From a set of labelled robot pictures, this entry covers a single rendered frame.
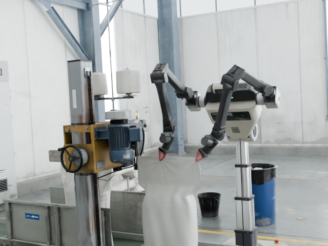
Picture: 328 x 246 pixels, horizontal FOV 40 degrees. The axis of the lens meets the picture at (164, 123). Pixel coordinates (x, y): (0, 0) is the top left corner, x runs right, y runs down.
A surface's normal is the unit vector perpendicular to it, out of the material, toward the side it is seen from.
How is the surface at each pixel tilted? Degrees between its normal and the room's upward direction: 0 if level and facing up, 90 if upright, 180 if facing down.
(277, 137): 90
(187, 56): 90
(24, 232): 90
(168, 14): 90
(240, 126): 130
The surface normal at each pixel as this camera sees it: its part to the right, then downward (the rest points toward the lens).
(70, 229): -0.48, 0.07
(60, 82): 0.87, -0.02
